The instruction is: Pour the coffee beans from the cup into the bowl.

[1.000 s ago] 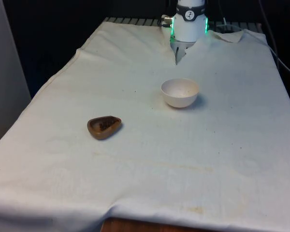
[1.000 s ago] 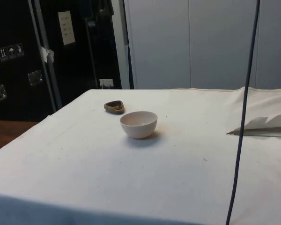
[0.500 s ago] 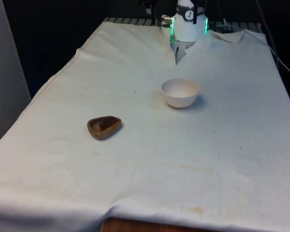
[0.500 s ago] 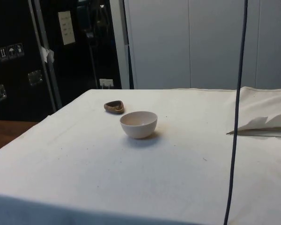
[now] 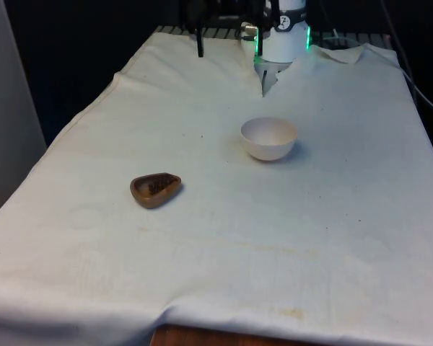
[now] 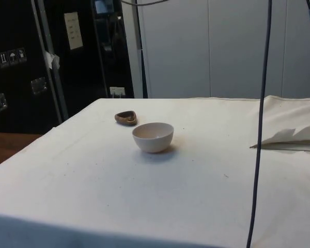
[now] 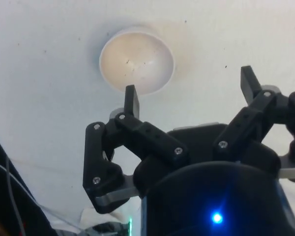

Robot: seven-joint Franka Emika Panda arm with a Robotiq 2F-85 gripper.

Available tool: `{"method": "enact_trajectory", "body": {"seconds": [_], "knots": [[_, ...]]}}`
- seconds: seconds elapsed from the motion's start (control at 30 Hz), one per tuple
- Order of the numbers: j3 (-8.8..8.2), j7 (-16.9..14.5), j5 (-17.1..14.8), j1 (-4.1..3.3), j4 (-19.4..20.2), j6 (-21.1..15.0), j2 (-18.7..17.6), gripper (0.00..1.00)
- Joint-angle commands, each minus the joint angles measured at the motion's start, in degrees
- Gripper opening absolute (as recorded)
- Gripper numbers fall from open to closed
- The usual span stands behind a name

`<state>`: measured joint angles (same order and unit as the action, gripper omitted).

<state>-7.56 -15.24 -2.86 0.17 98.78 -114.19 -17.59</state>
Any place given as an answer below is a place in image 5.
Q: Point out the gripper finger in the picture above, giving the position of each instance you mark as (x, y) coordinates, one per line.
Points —
(259, 45)
(200, 45)

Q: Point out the brown cup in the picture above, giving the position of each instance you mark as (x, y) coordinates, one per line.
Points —
(144, 198)

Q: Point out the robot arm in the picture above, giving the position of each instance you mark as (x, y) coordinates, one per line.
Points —
(285, 43)

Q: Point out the white bowl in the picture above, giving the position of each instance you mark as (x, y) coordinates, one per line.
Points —
(270, 147)

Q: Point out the coffee beans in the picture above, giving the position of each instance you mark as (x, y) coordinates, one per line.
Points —
(158, 186)

